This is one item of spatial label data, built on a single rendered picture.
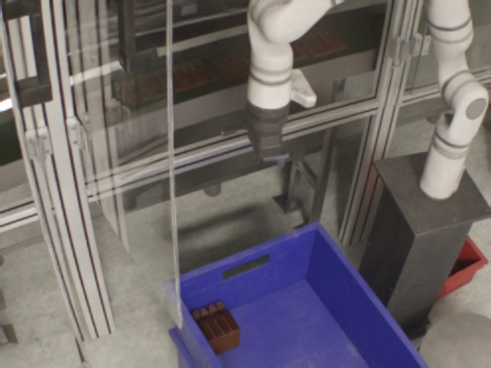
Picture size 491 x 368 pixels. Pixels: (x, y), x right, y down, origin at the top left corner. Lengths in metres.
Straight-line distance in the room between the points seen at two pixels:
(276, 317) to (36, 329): 0.73
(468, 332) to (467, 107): 0.64
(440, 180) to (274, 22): 0.64
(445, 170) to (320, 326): 0.51
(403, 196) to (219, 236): 0.76
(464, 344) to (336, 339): 0.35
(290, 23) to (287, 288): 0.87
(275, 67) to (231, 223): 1.11
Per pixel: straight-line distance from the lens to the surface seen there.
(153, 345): 1.83
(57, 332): 1.88
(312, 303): 1.66
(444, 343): 1.64
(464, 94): 1.30
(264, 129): 1.12
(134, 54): 0.73
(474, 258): 2.05
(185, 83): 1.47
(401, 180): 1.52
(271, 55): 1.04
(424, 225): 1.44
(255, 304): 1.64
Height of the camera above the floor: 1.59
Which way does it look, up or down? 46 degrees down
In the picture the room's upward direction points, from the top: 4 degrees clockwise
